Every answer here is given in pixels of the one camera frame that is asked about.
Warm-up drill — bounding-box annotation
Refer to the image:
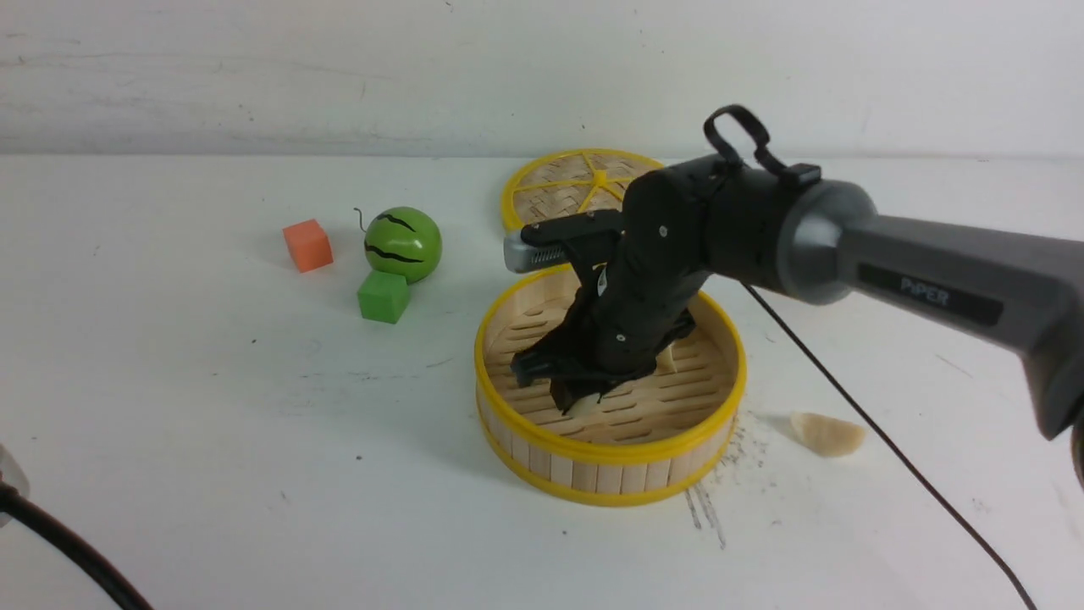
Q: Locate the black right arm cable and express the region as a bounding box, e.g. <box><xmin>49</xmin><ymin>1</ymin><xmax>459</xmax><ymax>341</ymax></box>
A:
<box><xmin>704</xmin><ymin>104</ymin><xmax>1038</xmax><ymax>610</ymax></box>

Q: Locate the pale green dumpling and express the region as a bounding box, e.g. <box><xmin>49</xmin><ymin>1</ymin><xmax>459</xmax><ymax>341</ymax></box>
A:
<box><xmin>565</xmin><ymin>393</ymin><xmax>601</xmax><ymax>419</ymax></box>

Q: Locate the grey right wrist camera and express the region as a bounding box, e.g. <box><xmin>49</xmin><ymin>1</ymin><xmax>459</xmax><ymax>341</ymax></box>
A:
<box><xmin>503</xmin><ymin>209</ymin><xmax>623</xmax><ymax>274</ymax></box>

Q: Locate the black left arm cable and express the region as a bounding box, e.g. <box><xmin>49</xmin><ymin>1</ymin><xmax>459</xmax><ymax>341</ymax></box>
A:
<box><xmin>0</xmin><ymin>483</ymin><xmax>153</xmax><ymax>610</ymax></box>

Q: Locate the bamboo steamer lid yellow rim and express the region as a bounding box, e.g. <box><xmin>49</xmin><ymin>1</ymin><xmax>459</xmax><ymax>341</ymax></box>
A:
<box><xmin>500</xmin><ymin>150</ymin><xmax>663</xmax><ymax>232</ymax></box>

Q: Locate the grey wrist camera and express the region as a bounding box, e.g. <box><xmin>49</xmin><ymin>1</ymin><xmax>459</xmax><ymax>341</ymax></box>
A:
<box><xmin>503</xmin><ymin>209</ymin><xmax>623</xmax><ymax>274</ymax></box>
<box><xmin>1</xmin><ymin>444</ymin><xmax>33</xmax><ymax>528</ymax></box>

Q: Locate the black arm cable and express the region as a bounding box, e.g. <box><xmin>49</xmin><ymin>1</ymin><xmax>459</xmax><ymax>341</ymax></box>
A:
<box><xmin>704</xmin><ymin>104</ymin><xmax>1038</xmax><ymax>610</ymax></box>
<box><xmin>0</xmin><ymin>483</ymin><xmax>153</xmax><ymax>610</ymax></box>

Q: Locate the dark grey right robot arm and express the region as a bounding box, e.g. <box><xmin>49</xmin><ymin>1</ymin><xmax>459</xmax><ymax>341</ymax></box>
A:
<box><xmin>505</xmin><ymin>154</ymin><xmax>1083</xmax><ymax>472</ymax></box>

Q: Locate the orange foam cube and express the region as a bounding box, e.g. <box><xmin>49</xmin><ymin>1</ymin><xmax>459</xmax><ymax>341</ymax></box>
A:
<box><xmin>282</xmin><ymin>219</ymin><xmax>335</xmax><ymax>274</ymax></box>

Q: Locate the bamboo steamer tray yellow rim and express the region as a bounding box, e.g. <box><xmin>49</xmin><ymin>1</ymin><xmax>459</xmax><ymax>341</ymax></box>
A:
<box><xmin>473</xmin><ymin>267</ymin><xmax>748</xmax><ymax>507</ymax></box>

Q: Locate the pale beige dumpling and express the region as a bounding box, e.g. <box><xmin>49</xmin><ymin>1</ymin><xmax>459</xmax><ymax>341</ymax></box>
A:
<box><xmin>789</xmin><ymin>412</ymin><xmax>866</xmax><ymax>458</ymax></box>

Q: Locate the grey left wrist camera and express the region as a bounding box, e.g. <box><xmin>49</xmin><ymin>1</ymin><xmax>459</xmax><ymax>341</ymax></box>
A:
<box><xmin>1</xmin><ymin>444</ymin><xmax>33</xmax><ymax>528</ymax></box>

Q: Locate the green foam cube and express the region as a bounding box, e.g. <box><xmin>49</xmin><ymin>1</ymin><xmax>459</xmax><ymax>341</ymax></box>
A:
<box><xmin>357</xmin><ymin>270</ymin><xmax>411</xmax><ymax>324</ymax></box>

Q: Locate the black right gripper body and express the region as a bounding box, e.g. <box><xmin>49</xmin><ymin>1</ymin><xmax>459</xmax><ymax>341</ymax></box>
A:
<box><xmin>509</xmin><ymin>267</ymin><xmax>698</xmax><ymax>416</ymax></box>

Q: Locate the white dumpling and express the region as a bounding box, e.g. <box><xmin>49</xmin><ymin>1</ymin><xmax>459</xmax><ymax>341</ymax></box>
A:
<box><xmin>655</xmin><ymin>340</ymin><xmax>681</xmax><ymax>375</ymax></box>

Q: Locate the green toy watermelon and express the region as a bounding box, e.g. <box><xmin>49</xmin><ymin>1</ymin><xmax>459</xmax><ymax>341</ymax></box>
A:
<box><xmin>354</xmin><ymin>206</ymin><xmax>444</xmax><ymax>286</ymax></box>

